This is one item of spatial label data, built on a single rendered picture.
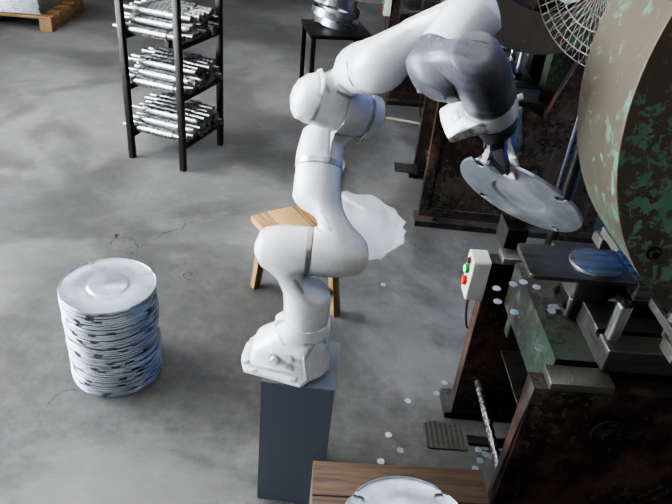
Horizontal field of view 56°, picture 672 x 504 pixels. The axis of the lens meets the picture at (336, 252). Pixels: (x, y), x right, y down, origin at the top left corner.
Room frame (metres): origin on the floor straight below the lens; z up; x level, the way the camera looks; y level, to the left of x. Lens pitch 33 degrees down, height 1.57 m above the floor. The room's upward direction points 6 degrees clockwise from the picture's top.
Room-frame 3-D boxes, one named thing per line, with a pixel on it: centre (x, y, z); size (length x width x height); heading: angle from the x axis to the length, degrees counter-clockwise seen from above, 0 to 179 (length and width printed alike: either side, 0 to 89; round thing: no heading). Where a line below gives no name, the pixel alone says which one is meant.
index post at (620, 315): (1.12, -0.62, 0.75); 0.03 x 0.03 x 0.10; 3
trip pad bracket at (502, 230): (1.60, -0.50, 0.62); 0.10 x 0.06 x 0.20; 3
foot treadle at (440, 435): (1.29, -0.61, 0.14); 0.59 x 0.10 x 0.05; 93
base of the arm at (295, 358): (1.21, 0.10, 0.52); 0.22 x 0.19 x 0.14; 88
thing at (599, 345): (1.30, -0.74, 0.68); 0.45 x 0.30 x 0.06; 3
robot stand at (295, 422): (1.21, 0.05, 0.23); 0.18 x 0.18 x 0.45; 88
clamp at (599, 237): (1.47, -0.73, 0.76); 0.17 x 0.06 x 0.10; 3
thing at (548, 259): (1.29, -0.57, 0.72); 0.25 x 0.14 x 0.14; 93
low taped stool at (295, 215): (2.04, 0.15, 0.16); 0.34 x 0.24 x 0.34; 34
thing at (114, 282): (1.57, 0.69, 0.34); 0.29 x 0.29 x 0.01
